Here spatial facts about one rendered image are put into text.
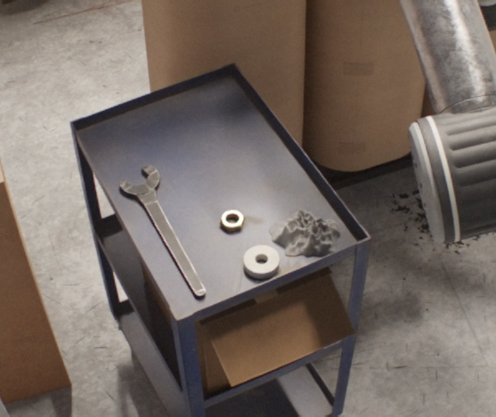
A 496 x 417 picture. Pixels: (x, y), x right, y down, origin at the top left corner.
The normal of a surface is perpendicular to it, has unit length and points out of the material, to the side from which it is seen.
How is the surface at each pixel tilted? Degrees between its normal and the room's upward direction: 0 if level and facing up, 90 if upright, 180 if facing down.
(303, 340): 26
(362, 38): 90
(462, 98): 44
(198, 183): 0
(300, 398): 0
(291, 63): 90
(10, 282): 90
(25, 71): 0
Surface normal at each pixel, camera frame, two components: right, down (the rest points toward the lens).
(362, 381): -0.02, -0.65
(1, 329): 0.37, 0.69
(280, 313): 0.18, -0.29
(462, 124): -0.26, -0.68
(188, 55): -0.44, 0.68
